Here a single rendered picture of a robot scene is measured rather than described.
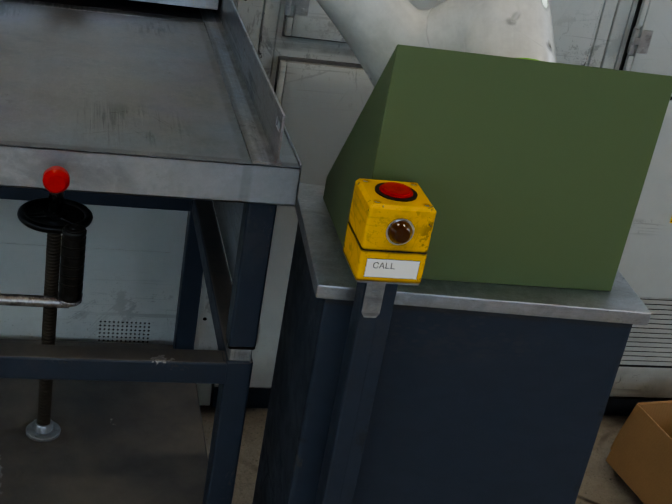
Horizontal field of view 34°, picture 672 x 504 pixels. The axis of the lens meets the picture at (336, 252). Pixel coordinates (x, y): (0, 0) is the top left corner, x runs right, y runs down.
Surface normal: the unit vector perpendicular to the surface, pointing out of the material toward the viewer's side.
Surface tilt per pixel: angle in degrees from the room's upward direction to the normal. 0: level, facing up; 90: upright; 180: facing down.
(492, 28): 56
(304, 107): 90
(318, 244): 0
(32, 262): 90
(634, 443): 76
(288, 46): 90
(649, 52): 90
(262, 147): 0
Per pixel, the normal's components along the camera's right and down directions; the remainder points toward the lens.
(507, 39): -0.15, -0.36
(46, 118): 0.16, -0.89
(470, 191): 0.17, 0.45
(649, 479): -0.88, -0.18
